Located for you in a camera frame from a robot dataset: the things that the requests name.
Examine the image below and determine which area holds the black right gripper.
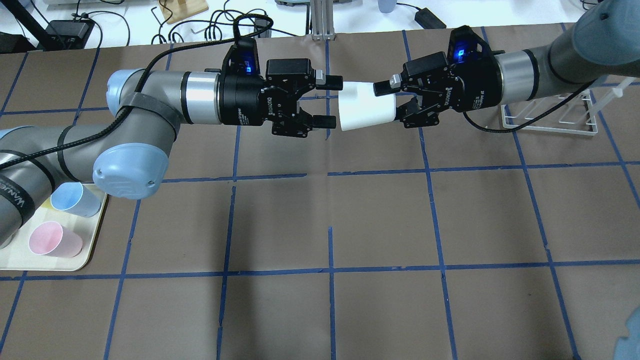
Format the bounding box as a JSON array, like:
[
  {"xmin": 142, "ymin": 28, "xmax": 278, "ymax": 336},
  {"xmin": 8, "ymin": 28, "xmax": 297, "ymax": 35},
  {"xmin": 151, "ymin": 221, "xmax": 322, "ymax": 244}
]
[{"xmin": 373, "ymin": 26, "xmax": 503, "ymax": 128}]

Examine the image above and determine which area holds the aluminium frame post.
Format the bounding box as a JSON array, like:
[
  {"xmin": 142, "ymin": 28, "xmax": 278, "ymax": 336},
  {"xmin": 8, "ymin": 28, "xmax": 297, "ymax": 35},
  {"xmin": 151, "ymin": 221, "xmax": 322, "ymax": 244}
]
[{"xmin": 310, "ymin": 0, "xmax": 336, "ymax": 41}]

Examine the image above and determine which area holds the pink plastic cup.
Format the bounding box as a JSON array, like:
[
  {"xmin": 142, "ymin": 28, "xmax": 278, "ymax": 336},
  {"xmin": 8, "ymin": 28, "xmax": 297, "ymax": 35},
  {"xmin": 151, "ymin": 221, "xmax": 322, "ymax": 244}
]
[{"xmin": 27, "ymin": 221, "xmax": 83, "ymax": 258}]

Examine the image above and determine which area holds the beige plastic tray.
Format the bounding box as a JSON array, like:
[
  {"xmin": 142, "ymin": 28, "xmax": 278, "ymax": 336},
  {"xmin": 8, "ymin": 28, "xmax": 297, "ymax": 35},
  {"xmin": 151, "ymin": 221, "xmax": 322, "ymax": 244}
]
[{"xmin": 0, "ymin": 184, "xmax": 108, "ymax": 272}]

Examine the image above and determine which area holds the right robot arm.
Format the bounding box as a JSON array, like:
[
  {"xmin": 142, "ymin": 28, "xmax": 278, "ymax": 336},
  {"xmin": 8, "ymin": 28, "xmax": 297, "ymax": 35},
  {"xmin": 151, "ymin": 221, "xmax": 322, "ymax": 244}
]
[{"xmin": 372, "ymin": 0, "xmax": 640, "ymax": 128}]

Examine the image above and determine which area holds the white plastic cup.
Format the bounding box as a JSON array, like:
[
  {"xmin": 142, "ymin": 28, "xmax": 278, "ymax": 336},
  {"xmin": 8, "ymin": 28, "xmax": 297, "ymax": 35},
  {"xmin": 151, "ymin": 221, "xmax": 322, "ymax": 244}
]
[{"xmin": 338, "ymin": 81, "xmax": 396, "ymax": 132}]

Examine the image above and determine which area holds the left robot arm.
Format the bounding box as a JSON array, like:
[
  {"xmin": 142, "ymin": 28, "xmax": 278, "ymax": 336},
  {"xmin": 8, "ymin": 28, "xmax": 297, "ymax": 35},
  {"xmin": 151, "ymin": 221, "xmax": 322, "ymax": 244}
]
[{"xmin": 0, "ymin": 58, "xmax": 343, "ymax": 248}]

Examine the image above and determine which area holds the black power adapter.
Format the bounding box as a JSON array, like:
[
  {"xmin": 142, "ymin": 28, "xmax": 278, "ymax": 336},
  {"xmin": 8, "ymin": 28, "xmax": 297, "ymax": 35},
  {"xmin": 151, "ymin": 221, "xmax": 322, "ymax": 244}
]
[{"xmin": 414, "ymin": 7, "xmax": 447, "ymax": 30}]

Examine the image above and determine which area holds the yellow plastic cup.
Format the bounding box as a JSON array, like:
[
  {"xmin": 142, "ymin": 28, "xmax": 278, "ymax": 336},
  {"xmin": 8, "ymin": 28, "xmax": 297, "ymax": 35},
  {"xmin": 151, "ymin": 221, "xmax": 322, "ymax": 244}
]
[{"xmin": 39, "ymin": 197, "xmax": 55, "ymax": 210}]

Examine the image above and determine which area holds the wooden stand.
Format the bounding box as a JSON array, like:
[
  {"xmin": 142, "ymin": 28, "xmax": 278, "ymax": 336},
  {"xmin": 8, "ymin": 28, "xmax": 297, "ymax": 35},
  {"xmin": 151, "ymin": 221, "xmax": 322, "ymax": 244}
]
[{"xmin": 157, "ymin": 0, "xmax": 210, "ymax": 24}]

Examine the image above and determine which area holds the white wire cup rack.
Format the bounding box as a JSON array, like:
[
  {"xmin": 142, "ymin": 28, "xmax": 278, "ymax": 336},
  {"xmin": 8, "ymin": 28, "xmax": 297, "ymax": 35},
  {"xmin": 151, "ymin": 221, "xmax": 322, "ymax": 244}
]
[{"xmin": 500, "ymin": 77, "xmax": 637, "ymax": 136}]

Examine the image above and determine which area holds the black monitor stand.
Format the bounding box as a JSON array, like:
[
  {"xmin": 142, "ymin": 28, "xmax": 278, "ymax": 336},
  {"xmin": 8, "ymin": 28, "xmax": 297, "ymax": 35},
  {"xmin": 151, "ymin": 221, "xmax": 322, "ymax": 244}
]
[{"xmin": 1, "ymin": 0, "xmax": 98, "ymax": 51}]

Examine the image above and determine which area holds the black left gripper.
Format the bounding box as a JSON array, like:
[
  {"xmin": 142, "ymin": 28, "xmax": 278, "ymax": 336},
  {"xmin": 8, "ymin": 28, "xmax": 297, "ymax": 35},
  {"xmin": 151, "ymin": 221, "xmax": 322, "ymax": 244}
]
[{"xmin": 219, "ymin": 58, "xmax": 344, "ymax": 138}]

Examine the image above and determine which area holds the blue cup on desk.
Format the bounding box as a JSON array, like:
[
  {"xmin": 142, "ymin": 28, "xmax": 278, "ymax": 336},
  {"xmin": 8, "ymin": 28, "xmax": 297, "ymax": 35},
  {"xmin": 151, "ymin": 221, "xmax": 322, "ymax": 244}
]
[{"xmin": 377, "ymin": 0, "xmax": 398, "ymax": 14}]

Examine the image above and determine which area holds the light blue cup rear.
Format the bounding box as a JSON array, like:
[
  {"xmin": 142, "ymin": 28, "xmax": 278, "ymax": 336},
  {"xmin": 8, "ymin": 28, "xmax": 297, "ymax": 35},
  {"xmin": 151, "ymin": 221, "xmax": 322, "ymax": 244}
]
[{"xmin": 50, "ymin": 182, "xmax": 102, "ymax": 218}]

